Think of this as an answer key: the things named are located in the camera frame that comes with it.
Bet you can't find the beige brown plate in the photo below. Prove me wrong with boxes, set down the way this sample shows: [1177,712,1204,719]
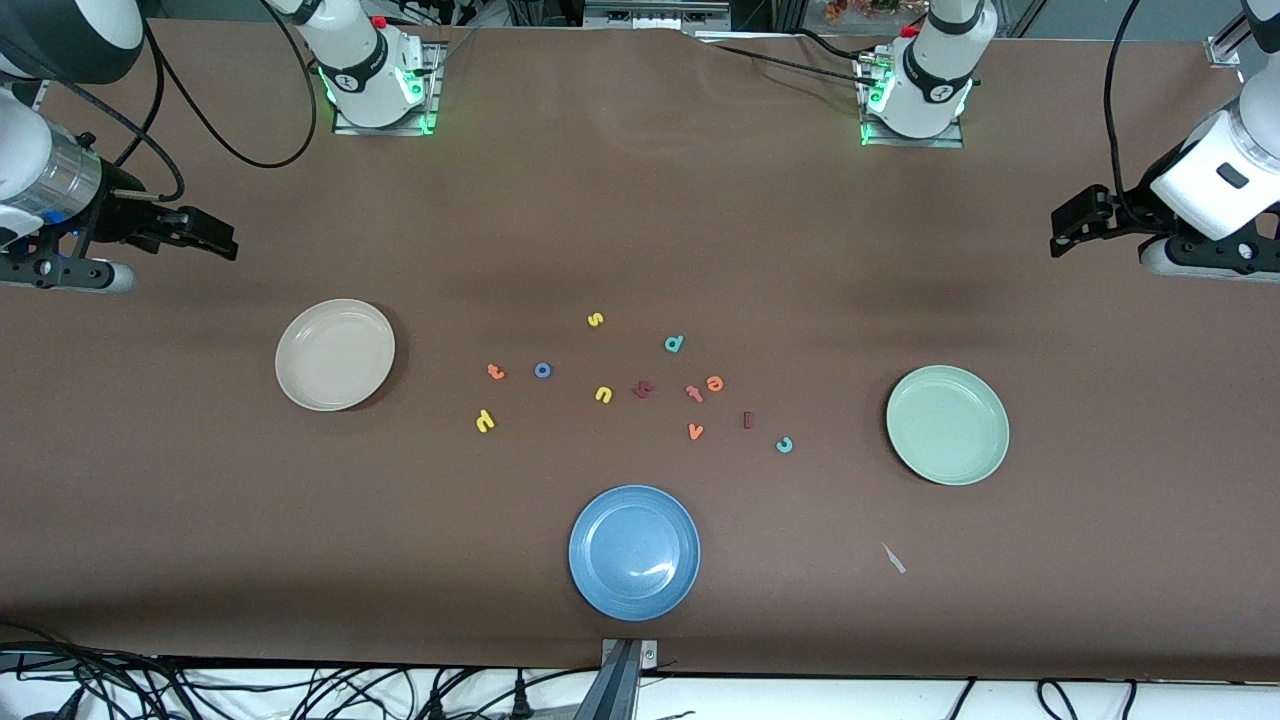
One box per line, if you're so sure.
[275,298,397,413]

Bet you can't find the light green plate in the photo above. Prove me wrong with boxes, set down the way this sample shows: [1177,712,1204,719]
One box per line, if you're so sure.
[885,364,1011,487]

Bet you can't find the orange artificial flowers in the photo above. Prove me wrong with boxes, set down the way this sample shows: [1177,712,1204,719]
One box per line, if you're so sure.
[825,0,926,23]

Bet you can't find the brown table cover sheet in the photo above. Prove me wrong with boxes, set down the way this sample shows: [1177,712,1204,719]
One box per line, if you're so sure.
[0,18,1280,681]

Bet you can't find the grey power strip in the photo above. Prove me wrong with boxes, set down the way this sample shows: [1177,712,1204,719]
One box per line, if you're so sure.
[585,0,731,31]

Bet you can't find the blue plate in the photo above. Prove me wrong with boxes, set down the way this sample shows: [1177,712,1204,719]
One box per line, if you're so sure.
[568,485,701,622]

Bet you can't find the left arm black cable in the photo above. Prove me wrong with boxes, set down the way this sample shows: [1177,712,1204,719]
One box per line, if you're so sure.
[1102,0,1146,226]

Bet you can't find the aluminium frame corner bracket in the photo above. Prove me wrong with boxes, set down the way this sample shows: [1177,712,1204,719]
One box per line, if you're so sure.
[1205,22,1246,69]

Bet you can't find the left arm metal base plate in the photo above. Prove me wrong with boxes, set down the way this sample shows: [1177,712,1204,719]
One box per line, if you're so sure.
[858,50,966,149]

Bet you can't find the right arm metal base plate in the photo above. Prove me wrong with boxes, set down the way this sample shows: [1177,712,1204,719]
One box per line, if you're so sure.
[333,40,444,136]

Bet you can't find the black cable on table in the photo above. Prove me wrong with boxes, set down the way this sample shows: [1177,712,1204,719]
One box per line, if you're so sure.
[700,28,883,86]

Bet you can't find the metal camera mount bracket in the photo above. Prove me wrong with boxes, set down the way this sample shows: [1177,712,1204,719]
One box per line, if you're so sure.
[588,638,659,720]

